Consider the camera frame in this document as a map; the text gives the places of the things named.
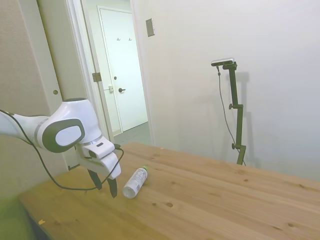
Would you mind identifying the grey wall plate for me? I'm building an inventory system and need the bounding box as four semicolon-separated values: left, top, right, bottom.
145;17;156;38

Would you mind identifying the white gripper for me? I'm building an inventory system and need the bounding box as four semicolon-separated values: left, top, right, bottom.
74;136;122;199

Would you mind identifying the black camera stand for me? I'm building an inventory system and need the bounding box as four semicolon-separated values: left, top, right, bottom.
222;62;247;166

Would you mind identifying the clear plastic water bottle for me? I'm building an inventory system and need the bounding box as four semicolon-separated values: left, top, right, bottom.
122;164;150;200

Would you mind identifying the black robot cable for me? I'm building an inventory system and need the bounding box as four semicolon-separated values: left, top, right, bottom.
0;109;125;192

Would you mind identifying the beige open door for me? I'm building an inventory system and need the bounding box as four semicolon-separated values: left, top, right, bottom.
36;0;87;172

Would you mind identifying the grey exterior camera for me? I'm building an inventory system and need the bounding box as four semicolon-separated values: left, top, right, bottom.
210;57;236;68

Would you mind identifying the white closed door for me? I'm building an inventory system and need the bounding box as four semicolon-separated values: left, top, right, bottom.
97;7;149;134

